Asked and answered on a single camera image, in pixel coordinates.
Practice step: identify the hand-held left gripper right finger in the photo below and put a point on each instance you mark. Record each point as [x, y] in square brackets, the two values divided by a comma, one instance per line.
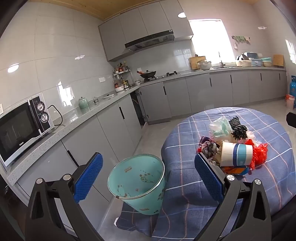
[208, 178]

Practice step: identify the black range hood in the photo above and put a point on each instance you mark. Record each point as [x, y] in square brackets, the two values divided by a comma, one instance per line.
[150, 39]

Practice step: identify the black mesh net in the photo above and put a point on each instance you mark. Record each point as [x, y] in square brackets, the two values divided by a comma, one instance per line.
[238, 129]

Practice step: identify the red plastic bag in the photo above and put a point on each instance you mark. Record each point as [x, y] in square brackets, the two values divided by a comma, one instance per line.
[260, 151]

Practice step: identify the white and blue paper cup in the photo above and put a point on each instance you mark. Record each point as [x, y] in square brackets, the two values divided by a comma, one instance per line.
[233, 154]

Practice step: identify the white crinkled plastic bag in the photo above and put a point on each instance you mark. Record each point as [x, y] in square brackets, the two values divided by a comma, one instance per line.
[250, 136]

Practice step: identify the white bowl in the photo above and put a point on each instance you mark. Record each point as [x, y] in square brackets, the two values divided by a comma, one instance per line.
[119, 89]

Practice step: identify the gas stove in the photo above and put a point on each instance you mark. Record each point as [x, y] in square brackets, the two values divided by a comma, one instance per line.
[166, 76]

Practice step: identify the grey kitchen base cabinets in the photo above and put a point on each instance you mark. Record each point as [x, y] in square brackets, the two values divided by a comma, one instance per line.
[208, 92]

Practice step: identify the teal kettle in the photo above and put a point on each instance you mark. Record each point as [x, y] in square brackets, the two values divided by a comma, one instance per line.
[83, 103]

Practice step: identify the small white pot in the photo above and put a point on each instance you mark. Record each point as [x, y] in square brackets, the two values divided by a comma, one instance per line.
[137, 82]

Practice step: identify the purple wrapper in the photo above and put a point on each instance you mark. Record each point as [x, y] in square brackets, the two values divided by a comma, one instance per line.
[204, 140]

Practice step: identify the cream and teal bowl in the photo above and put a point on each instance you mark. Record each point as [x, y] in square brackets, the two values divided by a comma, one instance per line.
[267, 62]

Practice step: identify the black wok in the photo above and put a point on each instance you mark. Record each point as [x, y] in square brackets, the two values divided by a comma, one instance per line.
[149, 74]

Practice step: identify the patterned crumpled wrapper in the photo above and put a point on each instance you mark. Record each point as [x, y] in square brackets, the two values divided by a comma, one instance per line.
[211, 149]

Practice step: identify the pink waste bin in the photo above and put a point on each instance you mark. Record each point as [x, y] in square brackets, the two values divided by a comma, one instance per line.
[290, 102]

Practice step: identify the wall hooks with cloths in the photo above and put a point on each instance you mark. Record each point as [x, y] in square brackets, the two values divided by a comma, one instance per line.
[240, 39]

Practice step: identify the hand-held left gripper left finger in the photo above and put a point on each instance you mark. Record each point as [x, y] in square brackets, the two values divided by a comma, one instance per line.
[89, 176]

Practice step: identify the light wooden cutting board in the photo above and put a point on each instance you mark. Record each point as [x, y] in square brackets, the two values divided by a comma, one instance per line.
[278, 60]

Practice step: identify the metal spice rack with bottles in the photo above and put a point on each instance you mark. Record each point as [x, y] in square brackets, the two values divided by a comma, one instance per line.
[122, 76]

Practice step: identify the blue-grey container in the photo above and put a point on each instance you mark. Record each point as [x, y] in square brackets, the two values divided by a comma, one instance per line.
[256, 60]

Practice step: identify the silver and black microwave oven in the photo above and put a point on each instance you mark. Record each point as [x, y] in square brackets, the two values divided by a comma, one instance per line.
[18, 132]

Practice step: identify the white dish basin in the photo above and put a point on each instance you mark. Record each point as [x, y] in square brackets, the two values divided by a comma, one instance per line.
[242, 62]

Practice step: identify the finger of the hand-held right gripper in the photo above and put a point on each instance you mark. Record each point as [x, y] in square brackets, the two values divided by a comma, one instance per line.
[291, 119]

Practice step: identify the bright window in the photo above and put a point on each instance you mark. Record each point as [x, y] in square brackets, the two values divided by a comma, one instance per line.
[210, 41]

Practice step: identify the teal metal trash bin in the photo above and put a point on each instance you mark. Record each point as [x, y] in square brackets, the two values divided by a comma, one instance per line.
[138, 180]

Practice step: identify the metal faucet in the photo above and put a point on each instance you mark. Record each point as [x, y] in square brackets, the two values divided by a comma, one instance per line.
[221, 61]

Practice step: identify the clear plastic bag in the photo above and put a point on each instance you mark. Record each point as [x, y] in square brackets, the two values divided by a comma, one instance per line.
[219, 129]

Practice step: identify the blue gas cylinder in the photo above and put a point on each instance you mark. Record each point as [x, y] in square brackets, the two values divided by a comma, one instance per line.
[292, 85]

